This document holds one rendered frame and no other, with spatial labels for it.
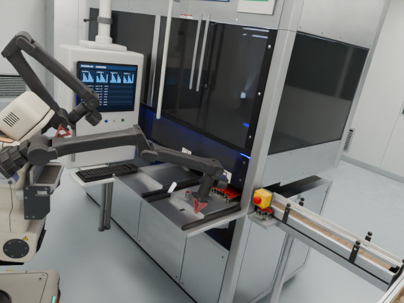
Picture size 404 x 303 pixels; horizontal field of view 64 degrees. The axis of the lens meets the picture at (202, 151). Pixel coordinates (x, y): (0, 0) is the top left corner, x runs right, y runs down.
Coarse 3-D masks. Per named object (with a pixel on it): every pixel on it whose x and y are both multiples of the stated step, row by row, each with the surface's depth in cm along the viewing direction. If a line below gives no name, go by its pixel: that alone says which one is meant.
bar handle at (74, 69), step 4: (76, 64) 179; (72, 68) 183; (76, 68) 180; (76, 72) 181; (76, 76) 182; (72, 92) 185; (72, 96) 185; (76, 96) 186; (72, 100) 186; (76, 100) 187; (72, 104) 187; (76, 104) 188; (72, 108) 187; (72, 132) 192; (72, 136) 193; (72, 156) 197; (72, 160) 198
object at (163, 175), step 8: (144, 168) 200; (152, 168) 204; (160, 168) 209; (168, 168) 211; (176, 168) 213; (144, 176) 192; (152, 176) 196; (160, 176) 198; (168, 176) 200; (176, 176) 202; (184, 176) 203; (192, 176) 205; (152, 184) 187; (160, 184) 181; (168, 184) 182
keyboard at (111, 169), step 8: (96, 168) 207; (104, 168) 209; (112, 168) 211; (120, 168) 212; (128, 168) 217; (136, 168) 216; (80, 176) 196; (88, 176) 195; (96, 176) 196; (104, 176) 200
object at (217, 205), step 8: (176, 192) 176; (184, 192) 181; (176, 200) 171; (184, 200) 174; (192, 200) 176; (208, 200) 178; (216, 200) 180; (192, 208) 162; (208, 208) 170; (216, 208) 172; (224, 208) 167; (200, 216) 159
